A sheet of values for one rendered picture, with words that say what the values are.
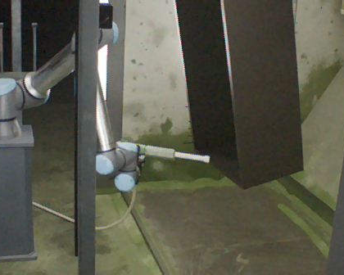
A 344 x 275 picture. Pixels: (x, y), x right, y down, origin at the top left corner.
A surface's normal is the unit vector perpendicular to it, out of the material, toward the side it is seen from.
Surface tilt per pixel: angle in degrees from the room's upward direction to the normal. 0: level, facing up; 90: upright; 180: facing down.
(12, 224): 90
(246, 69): 90
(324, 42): 90
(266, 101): 90
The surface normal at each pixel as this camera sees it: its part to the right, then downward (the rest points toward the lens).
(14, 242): 0.26, 0.29
